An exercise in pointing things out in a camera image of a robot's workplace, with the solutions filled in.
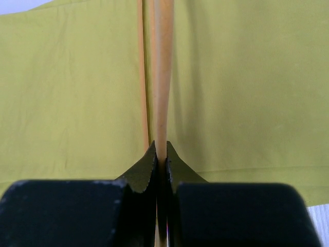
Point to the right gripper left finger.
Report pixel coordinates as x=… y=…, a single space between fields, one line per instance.
x=119 y=212

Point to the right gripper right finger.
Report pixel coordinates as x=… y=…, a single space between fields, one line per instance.
x=202 y=213

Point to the yellow-green trousers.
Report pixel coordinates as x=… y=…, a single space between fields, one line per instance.
x=248 y=96

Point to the yellow velvet hanger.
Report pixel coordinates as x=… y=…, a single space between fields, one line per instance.
x=161 y=18

